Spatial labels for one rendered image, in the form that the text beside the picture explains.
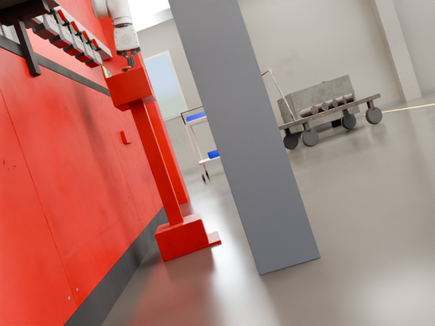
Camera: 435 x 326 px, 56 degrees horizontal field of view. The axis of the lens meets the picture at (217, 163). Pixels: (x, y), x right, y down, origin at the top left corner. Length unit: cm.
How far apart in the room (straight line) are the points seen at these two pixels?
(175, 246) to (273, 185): 69
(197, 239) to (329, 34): 755
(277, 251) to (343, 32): 800
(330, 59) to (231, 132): 777
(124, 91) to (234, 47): 68
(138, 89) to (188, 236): 63
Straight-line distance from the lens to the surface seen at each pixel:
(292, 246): 119
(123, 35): 189
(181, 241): 172
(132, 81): 172
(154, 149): 176
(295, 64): 875
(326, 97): 744
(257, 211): 116
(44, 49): 381
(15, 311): 94
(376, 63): 905
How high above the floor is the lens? 39
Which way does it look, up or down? 3 degrees down
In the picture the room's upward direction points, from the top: 18 degrees counter-clockwise
